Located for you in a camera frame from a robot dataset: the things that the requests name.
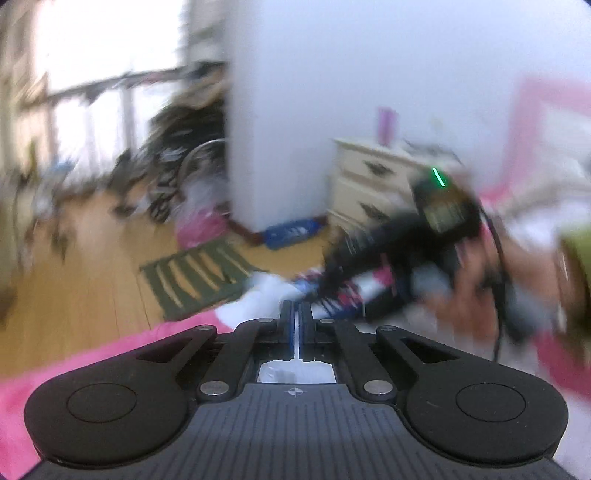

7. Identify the pink floral blanket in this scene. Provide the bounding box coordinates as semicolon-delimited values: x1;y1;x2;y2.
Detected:
0;310;591;480

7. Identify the black wheelchair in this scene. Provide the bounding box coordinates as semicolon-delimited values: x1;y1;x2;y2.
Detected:
111;99;230;223

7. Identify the metal balcony railing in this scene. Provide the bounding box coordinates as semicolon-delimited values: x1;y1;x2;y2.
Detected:
18;65;195;153

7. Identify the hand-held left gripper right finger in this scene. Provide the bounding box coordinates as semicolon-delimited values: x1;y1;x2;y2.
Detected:
298;301;466;406

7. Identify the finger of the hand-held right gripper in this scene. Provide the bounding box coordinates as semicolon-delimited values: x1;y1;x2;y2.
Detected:
321;212;416;280

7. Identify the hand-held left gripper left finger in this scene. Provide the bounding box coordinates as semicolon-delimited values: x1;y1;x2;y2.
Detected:
137;300;296;407

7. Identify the pink plastic bag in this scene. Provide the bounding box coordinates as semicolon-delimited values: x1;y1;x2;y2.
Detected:
175;185;232;251

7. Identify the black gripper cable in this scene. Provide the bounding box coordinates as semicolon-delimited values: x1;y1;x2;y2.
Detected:
478;205;515;363

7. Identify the cream nightstand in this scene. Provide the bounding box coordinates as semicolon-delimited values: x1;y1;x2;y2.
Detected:
330;137;462;237

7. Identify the blue plastic package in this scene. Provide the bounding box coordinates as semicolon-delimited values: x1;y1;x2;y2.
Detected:
263;218;322;250

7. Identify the green striped floor mat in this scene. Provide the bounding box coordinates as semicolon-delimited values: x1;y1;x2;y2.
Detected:
139;239;269;322

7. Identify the white bunny print sweatshirt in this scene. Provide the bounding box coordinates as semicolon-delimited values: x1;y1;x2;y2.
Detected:
217;270;416;365

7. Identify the person's right hand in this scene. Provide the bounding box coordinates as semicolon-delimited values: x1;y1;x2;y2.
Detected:
433;249;563;326

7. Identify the person's right forearm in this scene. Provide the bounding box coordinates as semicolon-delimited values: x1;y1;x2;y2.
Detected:
554;225;591;335

